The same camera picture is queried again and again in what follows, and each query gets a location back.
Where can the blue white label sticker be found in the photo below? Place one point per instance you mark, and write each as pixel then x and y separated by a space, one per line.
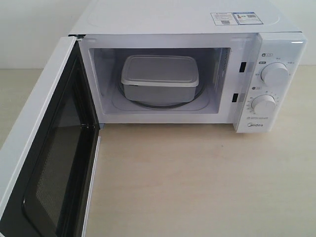
pixel 235 18

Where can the white lidded plastic container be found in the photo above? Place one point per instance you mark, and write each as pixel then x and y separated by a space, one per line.
pixel 160 79

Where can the lower white timer knob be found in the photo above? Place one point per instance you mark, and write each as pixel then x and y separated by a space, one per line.
pixel 263 105

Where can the upper white power knob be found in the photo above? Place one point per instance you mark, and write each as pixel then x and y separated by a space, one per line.
pixel 275 74

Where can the glass turntable plate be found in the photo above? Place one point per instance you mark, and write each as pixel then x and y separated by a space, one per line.
pixel 197 97

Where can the white Midea microwave body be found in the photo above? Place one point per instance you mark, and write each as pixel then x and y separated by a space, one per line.
pixel 230 59

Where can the white microwave door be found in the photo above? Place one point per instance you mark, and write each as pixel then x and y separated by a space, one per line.
pixel 47 162

